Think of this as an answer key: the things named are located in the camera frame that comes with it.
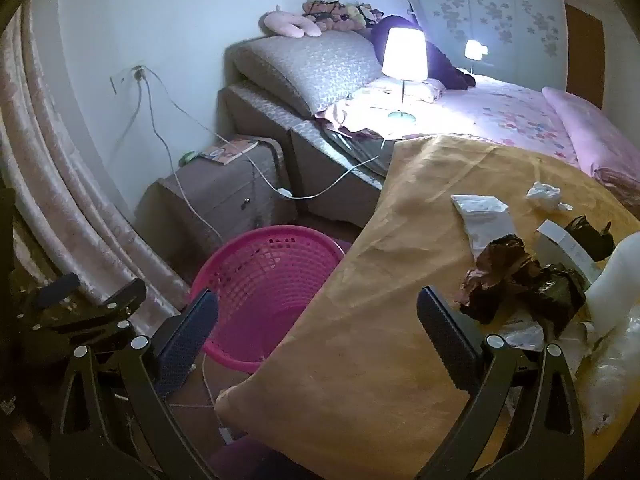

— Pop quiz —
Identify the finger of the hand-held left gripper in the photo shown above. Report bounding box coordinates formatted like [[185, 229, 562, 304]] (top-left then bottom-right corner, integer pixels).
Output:
[[50, 278, 147, 347], [15, 273, 83, 331]]

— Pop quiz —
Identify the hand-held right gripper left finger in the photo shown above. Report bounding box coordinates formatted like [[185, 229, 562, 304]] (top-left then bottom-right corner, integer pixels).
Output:
[[60, 287, 221, 480]]

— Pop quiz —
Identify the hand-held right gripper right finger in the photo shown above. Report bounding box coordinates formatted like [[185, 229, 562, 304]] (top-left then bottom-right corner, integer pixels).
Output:
[[416, 286, 586, 480]]

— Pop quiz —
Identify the pink plastic basket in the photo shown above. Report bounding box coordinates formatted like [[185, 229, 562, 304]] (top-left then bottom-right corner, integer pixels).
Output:
[[189, 225, 353, 375]]

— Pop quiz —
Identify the white plastic wrapper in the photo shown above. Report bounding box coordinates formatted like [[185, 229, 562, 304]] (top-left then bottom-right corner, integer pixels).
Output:
[[450, 194, 516, 261]]

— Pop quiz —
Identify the golden yellow cloth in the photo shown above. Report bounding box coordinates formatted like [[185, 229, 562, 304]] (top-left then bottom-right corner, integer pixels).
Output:
[[215, 135, 640, 480]]

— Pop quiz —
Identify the crumpled brown paper bag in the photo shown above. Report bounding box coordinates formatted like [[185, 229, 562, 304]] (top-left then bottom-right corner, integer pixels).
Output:
[[454, 234, 543, 323]]

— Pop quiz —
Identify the beige patterned curtain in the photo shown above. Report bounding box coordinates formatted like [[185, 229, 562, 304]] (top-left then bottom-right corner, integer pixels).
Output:
[[0, 0, 191, 321]]

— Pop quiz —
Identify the dark crumpled plastic bag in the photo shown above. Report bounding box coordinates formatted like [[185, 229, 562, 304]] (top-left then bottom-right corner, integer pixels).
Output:
[[525, 262, 587, 336]]

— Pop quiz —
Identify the grey nightstand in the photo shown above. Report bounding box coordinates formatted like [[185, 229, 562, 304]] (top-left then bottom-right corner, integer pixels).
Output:
[[135, 137, 286, 281]]

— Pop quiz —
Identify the white cardboard box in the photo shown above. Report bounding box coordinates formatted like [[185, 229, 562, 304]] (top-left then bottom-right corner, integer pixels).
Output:
[[534, 220, 603, 288]]

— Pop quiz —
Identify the crumpled white tissue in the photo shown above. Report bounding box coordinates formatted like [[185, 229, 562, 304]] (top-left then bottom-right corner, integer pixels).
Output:
[[525, 181, 573, 211]]

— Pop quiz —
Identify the small black plastic bag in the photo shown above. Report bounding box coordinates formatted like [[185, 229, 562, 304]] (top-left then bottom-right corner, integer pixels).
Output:
[[562, 215, 615, 262]]

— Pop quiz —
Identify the grey upholstered bed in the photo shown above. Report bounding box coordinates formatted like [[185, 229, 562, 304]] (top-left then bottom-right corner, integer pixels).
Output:
[[220, 30, 640, 226]]

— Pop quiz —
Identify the clear plastic bag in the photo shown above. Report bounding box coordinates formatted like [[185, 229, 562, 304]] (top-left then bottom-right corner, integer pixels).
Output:
[[585, 232, 640, 336], [500, 305, 640, 436]]

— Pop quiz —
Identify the colourful book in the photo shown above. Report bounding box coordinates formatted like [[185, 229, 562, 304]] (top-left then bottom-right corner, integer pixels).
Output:
[[200, 138, 259, 166]]

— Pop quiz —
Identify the grey mattress cover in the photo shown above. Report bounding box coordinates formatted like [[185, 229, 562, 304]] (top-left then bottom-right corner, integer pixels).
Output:
[[320, 127, 401, 178]]

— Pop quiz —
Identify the pink floral bed sheet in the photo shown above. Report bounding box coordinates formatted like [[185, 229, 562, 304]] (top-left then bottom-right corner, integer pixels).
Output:
[[315, 75, 581, 171]]

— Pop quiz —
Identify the pink folded blanket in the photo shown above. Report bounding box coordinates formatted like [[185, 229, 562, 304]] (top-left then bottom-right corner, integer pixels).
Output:
[[542, 86, 640, 196]]

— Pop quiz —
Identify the dark purple plush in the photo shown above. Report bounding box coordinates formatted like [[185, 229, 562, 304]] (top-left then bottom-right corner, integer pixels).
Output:
[[370, 14, 477, 90]]

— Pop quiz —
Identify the white table lamp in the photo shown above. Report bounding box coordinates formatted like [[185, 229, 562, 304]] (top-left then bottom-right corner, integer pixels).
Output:
[[381, 26, 429, 125]]

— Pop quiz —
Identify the grey headboard cushion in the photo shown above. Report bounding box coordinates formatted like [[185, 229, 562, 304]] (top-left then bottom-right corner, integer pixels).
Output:
[[232, 30, 386, 116]]

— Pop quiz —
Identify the brown wooden door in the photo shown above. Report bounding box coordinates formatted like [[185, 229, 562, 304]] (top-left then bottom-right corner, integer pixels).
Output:
[[565, 2, 606, 106]]

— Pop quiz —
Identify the pink neck pillow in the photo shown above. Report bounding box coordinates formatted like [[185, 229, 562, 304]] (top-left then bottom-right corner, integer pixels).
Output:
[[264, 6, 322, 38]]

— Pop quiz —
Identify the brown plush toy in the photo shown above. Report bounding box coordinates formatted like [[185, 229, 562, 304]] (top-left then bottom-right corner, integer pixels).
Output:
[[301, 0, 386, 33]]

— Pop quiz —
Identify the white lamp cable with switch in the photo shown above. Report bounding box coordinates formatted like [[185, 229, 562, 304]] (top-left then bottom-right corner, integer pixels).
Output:
[[137, 72, 401, 201]]

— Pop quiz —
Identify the white charger cable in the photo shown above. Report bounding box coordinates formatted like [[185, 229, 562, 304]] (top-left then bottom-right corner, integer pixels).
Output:
[[135, 77, 226, 411]]

